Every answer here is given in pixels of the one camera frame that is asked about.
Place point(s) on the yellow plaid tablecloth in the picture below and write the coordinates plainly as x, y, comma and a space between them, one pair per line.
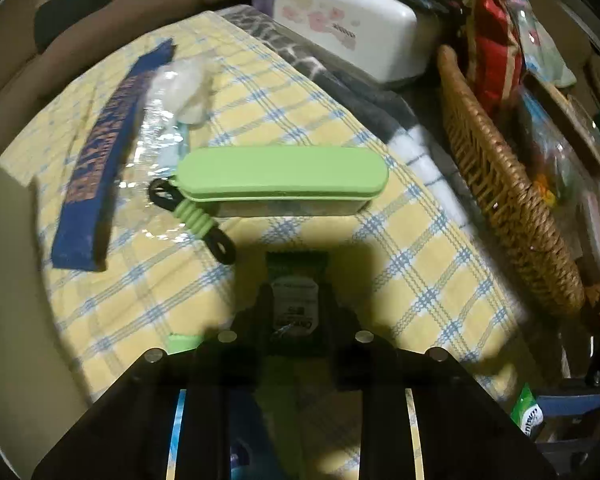
403, 264

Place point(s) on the red brocade doll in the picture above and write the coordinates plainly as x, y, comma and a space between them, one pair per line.
494, 55

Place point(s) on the brown sofa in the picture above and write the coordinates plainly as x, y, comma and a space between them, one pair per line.
29, 80

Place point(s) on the white floral tissue box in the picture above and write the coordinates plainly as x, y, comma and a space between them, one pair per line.
385, 41

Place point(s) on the wicker basket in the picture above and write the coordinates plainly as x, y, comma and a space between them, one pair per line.
515, 212

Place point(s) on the clear plastic wrapped item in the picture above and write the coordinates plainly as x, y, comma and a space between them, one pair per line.
172, 119

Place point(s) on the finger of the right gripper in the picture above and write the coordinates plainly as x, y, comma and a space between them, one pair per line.
565, 405

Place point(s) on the blue flat ribbon box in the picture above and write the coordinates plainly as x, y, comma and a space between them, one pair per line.
81, 239

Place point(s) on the green Centrum sachet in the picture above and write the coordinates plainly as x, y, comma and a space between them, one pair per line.
527, 414
295, 279

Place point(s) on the black cushion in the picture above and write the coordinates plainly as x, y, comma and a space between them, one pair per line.
55, 16

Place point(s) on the green lid pencil case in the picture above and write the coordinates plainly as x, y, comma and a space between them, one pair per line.
266, 181

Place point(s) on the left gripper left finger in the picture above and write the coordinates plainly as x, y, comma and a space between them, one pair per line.
254, 326

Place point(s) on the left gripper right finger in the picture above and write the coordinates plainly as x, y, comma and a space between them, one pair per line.
338, 325

